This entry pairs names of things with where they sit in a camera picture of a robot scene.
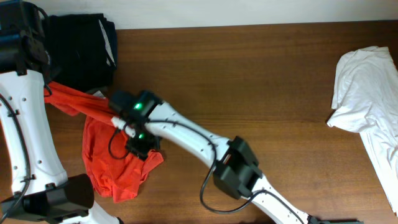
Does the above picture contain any red t-shirt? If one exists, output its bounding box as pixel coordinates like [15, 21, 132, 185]
[44, 82, 164, 203]

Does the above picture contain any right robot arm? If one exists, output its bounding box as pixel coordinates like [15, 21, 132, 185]
[109, 91, 324, 224]

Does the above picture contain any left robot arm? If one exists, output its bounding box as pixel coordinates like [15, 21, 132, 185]
[1, 1, 120, 223]

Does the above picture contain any white t-shirt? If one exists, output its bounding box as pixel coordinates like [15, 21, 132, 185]
[326, 46, 397, 213]

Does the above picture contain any black folded garment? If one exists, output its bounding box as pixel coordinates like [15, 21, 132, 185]
[42, 14, 118, 92]

